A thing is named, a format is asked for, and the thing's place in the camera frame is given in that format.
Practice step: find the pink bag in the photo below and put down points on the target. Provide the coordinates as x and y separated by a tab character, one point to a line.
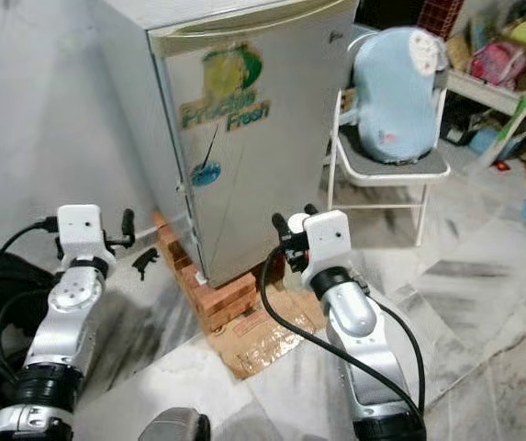
497	64

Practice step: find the green white cardboard box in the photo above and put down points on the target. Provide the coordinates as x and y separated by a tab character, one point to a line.
520	124

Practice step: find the red plastic crate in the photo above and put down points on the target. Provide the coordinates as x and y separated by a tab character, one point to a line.
439	14

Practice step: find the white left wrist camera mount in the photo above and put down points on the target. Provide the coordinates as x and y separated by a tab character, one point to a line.
81	230

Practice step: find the silver mini fridge cabinet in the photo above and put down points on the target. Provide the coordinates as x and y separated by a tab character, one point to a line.
134	110

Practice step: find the brown cardboard sheet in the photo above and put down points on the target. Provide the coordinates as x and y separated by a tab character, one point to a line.
253	344

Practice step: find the black bag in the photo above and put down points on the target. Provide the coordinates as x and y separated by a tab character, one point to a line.
24	340

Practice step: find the small black forked object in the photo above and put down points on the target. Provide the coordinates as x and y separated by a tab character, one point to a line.
143	262

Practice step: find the small blue box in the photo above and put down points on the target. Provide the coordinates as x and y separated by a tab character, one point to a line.
483	141

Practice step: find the white folding chair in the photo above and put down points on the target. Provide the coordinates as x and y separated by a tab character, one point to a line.
432	167

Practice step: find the light blue backpack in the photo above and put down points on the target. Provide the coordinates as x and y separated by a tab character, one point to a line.
391	101

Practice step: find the small red object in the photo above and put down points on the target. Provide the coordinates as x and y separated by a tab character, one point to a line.
501	166

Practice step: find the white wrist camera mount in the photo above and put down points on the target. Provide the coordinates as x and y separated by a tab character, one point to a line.
327	241
81	230

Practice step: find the grey robot left leg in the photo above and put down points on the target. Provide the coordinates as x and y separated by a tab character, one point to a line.
175	427

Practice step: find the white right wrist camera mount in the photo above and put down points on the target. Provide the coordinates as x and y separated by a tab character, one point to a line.
327	241

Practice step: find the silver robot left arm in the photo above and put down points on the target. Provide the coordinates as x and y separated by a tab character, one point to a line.
70	299

